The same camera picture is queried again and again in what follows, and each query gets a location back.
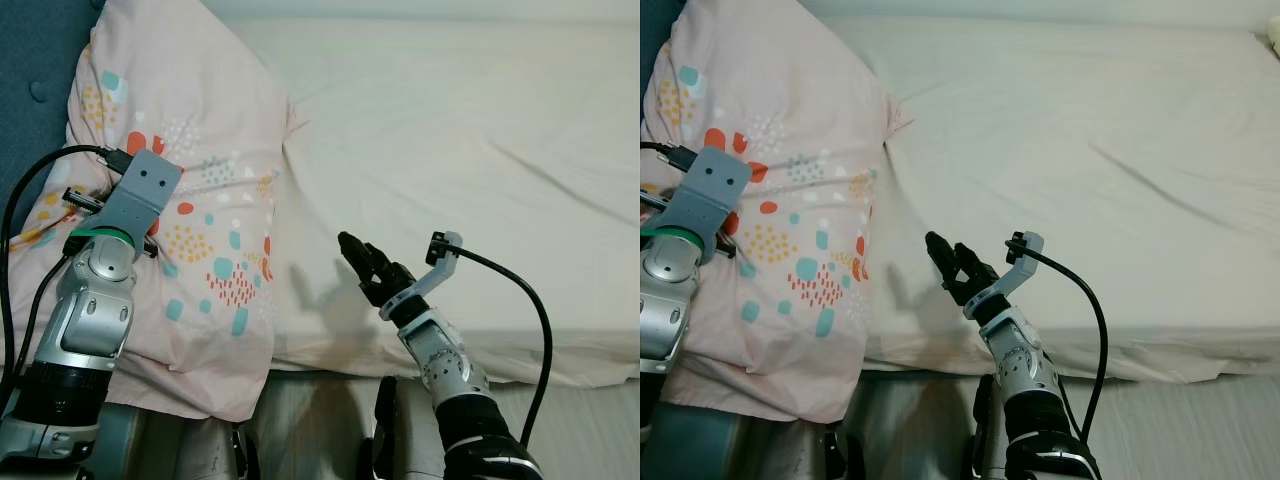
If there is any bed with cream sheet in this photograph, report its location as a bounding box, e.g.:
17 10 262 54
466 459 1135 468
800 12 1280 386
200 15 641 389

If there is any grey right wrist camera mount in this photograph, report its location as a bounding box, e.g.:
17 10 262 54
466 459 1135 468
962 232 1046 319
378 232 464 319

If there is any robot right leg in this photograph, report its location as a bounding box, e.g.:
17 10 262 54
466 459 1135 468
965 378 1011 480
370 375 441 480

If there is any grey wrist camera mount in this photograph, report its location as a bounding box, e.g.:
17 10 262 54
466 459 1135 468
962 232 1046 319
378 232 464 319
98 150 184 246
672 147 754 256

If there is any pink dotted pillow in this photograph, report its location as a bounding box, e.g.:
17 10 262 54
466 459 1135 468
20 0 306 423
640 0 913 426

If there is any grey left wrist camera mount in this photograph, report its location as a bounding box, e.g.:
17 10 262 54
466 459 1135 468
98 150 184 246
672 147 754 256

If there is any robot leg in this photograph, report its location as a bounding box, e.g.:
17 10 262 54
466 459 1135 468
185 415 263 480
370 375 441 480
965 378 1011 480
775 415 851 480

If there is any robot left leg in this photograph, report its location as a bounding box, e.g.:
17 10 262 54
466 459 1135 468
775 415 851 480
185 415 263 480

